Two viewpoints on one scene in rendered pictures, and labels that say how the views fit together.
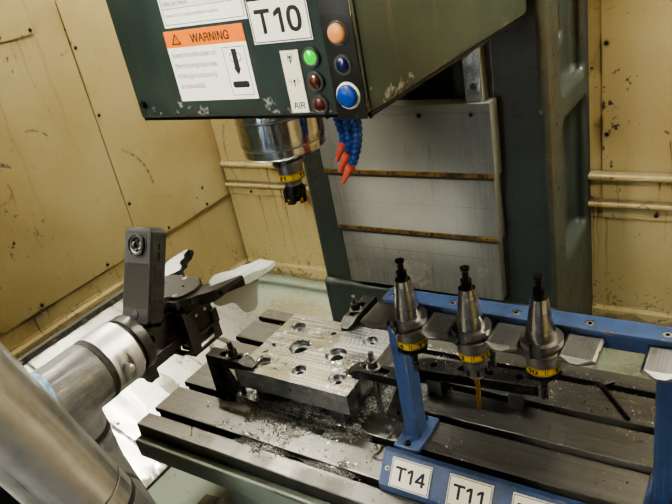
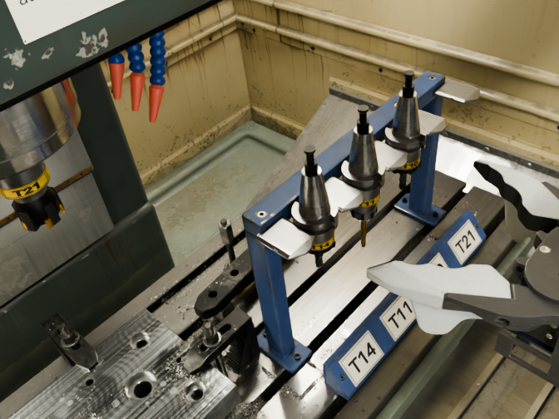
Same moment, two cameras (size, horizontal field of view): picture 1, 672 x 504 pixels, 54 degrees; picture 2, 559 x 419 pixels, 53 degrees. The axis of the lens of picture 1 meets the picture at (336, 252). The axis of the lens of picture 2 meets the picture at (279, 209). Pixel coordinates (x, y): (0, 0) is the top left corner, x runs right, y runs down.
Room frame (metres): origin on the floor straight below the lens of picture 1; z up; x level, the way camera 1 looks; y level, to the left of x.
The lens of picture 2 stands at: (0.87, 0.46, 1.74)
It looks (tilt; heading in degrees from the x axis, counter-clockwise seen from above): 42 degrees down; 281
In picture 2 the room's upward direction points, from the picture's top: 8 degrees counter-clockwise
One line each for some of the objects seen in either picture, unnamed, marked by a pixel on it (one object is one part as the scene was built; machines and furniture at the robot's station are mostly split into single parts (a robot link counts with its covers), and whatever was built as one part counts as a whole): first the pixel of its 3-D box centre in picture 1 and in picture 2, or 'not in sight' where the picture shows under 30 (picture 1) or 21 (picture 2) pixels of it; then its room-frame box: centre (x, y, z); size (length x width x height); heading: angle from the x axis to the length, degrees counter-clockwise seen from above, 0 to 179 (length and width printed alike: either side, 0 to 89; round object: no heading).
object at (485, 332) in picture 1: (471, 331); (363, 174); (0.87, -0.18, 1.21); 0.06 x 0.06 x 0.03
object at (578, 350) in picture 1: (580, 350); (424, 122); (0.77, -0.32, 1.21); 0.07 x 0.05 x 0.01; 143
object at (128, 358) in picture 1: (114, 357); not in sight; (0.65, 0.27, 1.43); 0.08 x 0.05 x 0.08; 53
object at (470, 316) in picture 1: (468, 306); (363, 149); (0.87, -0.18, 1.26); 0.04 x 0.04 x 0.07
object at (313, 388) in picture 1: (319, 359); (119, 416); (1.24, 0.08, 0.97); 0.29 x 0.23 x 0.05; 53
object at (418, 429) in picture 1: (407, 374); (272, 296); (1.01, -0.09, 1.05); 0.10 x 0.05 x 0.30; 143
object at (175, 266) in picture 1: (181, 279); (434, 304); (0.82, 0.22, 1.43); 0.09 x 0.03 x 0.06; 179
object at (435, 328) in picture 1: (439, 326); (339, 195); (0.90, -0.14, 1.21); 0.07 x 0.05 x 0.01; 143
